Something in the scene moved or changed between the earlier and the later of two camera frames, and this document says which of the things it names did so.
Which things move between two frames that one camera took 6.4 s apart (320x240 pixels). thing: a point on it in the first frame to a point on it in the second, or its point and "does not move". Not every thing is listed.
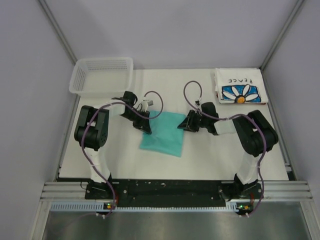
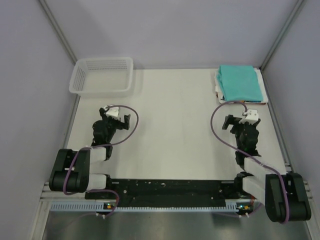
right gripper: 188,122 to 236,123
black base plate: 169,193 does not move
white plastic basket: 102,76 does not move
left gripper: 142,124 to 121,125
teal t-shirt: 166,137 to 238,83
